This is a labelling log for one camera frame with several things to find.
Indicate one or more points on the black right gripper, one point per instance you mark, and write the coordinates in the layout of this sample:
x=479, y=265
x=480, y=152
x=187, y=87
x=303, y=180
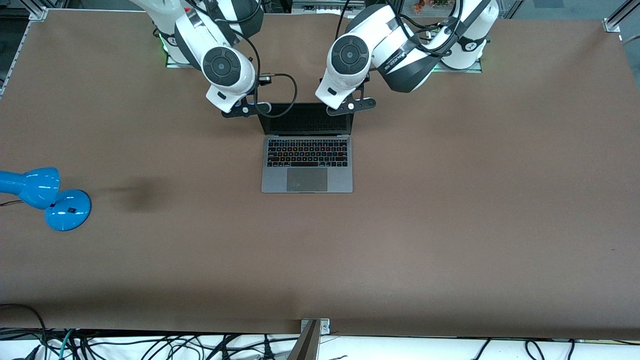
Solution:
x=260, y=83

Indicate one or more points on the grey laptop computer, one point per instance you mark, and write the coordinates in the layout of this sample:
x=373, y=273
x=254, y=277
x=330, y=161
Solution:
x=272, y=185

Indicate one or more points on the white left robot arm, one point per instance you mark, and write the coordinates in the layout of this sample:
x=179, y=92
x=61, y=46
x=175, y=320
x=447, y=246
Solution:
x=350, y=55

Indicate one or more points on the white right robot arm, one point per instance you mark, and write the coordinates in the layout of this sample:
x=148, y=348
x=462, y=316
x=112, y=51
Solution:
x=225, y=65

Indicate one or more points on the grey background equipment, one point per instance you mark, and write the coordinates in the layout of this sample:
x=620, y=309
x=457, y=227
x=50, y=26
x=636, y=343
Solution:
x=327, y=6

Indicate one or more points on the blue desk lamp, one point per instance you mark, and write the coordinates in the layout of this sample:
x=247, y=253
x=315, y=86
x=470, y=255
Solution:
x=65, y=212

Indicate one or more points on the grey metal bar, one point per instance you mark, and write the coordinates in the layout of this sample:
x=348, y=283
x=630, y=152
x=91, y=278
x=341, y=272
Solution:
x=305, y=345

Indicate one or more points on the white sheet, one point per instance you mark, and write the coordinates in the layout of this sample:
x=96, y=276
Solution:
x=400, y=350

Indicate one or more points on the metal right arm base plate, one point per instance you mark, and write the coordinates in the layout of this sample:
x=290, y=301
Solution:
x=172, y=62

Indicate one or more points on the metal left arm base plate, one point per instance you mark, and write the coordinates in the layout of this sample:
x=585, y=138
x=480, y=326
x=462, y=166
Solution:
x=475, y=67

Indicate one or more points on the metal table edge bracket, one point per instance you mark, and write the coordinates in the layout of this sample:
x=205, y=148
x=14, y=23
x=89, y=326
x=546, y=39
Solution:
x=325, y=326

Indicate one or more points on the aluminium frame profile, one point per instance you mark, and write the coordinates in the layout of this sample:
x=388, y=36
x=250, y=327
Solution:
x=35, y=10
x=620, y=17

